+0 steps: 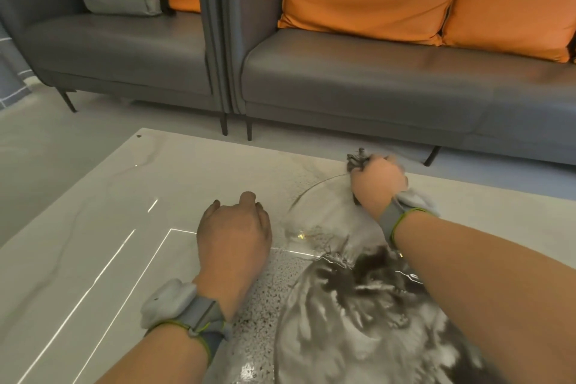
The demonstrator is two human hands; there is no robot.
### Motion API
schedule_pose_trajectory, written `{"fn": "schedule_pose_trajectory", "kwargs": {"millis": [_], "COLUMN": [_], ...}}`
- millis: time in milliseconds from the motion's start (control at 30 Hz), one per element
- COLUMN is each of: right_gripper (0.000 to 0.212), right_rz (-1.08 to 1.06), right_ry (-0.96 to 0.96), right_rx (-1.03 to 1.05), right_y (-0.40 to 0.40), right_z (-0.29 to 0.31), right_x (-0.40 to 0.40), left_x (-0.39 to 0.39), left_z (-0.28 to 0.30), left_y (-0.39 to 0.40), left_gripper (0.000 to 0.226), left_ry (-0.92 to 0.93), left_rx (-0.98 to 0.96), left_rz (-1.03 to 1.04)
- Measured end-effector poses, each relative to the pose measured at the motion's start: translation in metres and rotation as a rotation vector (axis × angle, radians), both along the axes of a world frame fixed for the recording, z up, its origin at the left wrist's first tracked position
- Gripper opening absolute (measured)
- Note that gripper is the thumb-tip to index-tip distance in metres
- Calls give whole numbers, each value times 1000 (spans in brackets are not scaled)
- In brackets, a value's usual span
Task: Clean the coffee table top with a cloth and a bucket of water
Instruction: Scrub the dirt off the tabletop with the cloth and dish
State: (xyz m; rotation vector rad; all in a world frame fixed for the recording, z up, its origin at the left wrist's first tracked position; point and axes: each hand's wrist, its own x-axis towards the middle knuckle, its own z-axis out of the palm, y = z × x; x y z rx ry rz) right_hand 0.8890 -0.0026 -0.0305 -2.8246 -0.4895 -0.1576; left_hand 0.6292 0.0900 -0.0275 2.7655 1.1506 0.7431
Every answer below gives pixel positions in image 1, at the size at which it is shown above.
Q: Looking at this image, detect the person's left hand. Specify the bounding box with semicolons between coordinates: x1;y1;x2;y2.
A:
196;191;273;320

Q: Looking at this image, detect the long grey leather sofa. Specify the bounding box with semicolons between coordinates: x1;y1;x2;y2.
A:
199;0;576;167

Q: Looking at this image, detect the person's left forearm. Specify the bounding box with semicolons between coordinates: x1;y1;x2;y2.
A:
96;323;212;384

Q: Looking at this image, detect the grey wrist tracker band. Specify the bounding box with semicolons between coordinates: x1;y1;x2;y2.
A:
378;188;440;250
140;279;233;367

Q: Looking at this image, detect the grey leather armchair sofa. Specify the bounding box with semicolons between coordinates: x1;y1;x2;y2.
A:
0;0;263;136

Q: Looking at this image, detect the grey left wrist tracker band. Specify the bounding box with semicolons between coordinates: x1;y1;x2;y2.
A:
140;279;233;367

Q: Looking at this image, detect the grey cleaning cloth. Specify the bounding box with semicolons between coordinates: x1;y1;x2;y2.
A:
346;148;375;207

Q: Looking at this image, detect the person's right forearm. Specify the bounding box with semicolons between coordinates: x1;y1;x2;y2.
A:
393;210;576;384

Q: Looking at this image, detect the person's right hand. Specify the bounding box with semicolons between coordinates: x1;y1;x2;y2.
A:
350;154;410;221

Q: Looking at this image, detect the grey right wrist tracker band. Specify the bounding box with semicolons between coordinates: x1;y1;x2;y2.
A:
378;188;440;250

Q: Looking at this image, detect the large round glass dish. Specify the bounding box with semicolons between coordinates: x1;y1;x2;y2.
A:
274;246;500;384

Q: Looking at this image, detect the grey checked rug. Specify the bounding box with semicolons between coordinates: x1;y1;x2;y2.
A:
0;24;35;110

